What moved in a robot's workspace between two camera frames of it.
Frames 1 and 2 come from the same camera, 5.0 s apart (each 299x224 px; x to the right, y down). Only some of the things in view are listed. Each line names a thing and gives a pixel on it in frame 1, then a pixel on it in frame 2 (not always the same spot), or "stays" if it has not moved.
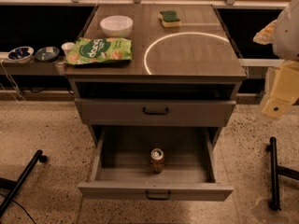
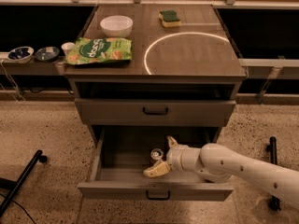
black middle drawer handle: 160,198 stays
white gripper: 287,36 to 177,155
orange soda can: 157,159 stays
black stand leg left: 14,186 stays
